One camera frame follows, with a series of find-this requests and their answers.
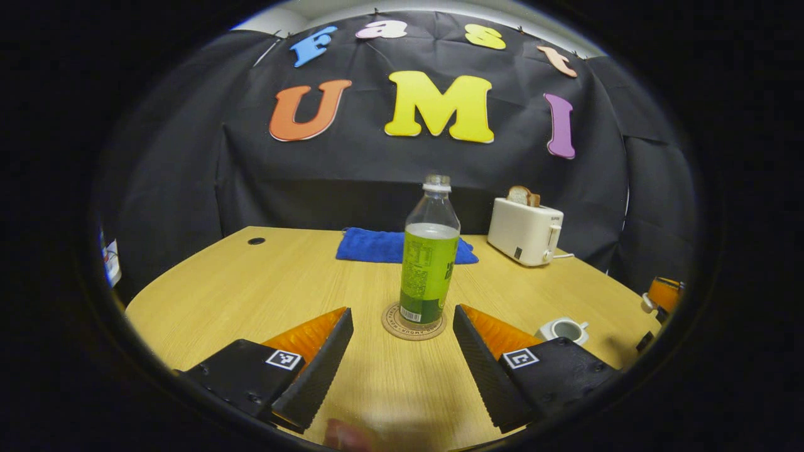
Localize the computer monitor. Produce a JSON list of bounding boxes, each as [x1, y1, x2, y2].
[[99, 231, 123, 288]]

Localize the white toaster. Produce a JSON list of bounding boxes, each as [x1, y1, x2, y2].
[[487, 198, 564, 267]]

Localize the green label water bottle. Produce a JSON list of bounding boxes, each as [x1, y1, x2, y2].
[[399, 175, 461, 326]]

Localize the blue cloth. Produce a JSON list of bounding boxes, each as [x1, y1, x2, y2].
[[335, 227, 479, 265]]

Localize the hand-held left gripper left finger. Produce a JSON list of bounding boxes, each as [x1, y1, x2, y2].
[[181, 306, 354, 434]]

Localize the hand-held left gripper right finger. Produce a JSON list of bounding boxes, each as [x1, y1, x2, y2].
[[452, 304, 622, 434]]

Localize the bread slice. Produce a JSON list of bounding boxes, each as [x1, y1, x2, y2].
[[507, 185, 541, 208]]

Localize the grey ceramic teacup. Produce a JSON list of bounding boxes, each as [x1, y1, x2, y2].
[[535, 316, 591, 347]]

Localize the round cork coaster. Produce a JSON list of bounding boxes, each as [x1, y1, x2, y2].
[[381, 302, 447, 342]]

